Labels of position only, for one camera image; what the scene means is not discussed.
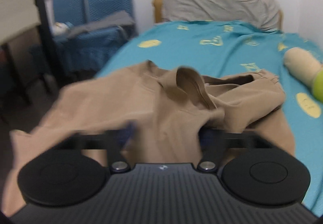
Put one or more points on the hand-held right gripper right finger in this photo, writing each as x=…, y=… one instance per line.
x=212, y=135

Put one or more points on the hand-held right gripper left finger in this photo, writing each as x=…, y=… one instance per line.
x=127, y=135

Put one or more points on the tan printed t-shirt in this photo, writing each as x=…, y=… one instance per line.
x=151, y=102

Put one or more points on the teal patterned bed sheet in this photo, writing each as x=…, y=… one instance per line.
x=201, y=57

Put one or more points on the beige and green plush toy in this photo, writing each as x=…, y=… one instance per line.
x=302, y=67

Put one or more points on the grey folded cloth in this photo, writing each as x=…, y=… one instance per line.
x=106, y=23

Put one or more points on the small white object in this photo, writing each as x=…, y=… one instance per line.
x=59, y=28

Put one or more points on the white table with black legs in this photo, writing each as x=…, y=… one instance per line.
x=17, y=14

